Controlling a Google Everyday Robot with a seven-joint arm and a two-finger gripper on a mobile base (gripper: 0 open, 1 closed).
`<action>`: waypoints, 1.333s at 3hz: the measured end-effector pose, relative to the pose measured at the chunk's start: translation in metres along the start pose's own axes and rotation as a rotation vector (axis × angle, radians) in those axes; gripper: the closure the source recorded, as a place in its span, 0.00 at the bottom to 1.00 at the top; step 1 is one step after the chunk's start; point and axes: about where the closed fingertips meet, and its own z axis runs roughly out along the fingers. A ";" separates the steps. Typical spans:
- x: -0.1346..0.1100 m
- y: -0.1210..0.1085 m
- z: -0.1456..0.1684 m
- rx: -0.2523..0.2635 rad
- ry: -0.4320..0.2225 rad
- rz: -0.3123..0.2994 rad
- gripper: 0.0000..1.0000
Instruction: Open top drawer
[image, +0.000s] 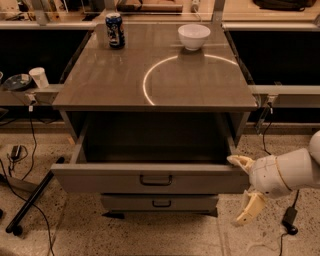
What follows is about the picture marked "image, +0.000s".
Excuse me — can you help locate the white paper cup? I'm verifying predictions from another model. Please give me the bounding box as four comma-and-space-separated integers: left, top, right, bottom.
29, 67, 49, 88

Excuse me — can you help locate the black power adapter left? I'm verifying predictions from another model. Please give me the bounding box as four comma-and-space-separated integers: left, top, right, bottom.
10, 145, 21, 160

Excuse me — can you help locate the blue soda can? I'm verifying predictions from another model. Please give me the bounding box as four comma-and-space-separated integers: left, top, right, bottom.
105, 13, 125, 49

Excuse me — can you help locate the black cable left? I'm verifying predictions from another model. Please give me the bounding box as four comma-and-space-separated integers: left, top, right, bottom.
0, 104, 56, 256

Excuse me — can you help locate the black wheeled stand leg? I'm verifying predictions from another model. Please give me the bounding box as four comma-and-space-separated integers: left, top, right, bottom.
5, 171, 54, 236

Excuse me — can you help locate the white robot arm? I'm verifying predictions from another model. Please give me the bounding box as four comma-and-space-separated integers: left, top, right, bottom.
227, 131, 320, 225

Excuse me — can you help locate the black cable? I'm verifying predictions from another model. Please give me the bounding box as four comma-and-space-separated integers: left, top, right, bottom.
0, 104, 56, 256
261, 103, 303, 256

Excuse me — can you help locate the grey drawer cabinet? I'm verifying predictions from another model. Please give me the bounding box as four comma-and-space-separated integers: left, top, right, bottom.
52, 22, 259, 219

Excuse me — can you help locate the black cable right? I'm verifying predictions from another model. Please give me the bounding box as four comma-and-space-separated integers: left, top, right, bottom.
261, 103, 303, 256

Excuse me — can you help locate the dark blue plate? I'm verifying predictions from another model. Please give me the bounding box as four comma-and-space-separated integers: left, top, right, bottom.
3, 74, 32, 91

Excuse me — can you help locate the grey top drawer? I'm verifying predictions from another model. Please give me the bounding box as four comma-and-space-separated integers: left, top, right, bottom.
53, 112, 249, 195

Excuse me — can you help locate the black power adapter right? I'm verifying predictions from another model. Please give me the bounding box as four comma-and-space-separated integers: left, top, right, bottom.
282, 207, 298, 235

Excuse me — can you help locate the white ceramic bowl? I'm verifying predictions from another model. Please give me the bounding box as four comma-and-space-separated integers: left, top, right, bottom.
178, 24, 211, 51

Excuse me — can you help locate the grey bottom drawer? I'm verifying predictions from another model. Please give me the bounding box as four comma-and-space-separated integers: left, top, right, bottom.
101, 195, 218, 212

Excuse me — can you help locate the black power adapter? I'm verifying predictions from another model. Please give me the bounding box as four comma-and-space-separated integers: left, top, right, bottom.
282, 207, 298, 235
10, 145, 21, 160

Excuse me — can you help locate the black bag on shelf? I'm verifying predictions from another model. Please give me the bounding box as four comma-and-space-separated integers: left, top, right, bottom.
252, 0, 317, 11

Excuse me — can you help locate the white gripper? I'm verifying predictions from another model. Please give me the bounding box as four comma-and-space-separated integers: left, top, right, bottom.
227, 155, 291, 227

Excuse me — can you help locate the grey drawer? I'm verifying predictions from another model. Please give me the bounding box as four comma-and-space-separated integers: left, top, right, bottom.
53, 112, 249, 195
101, 195, 218, 212

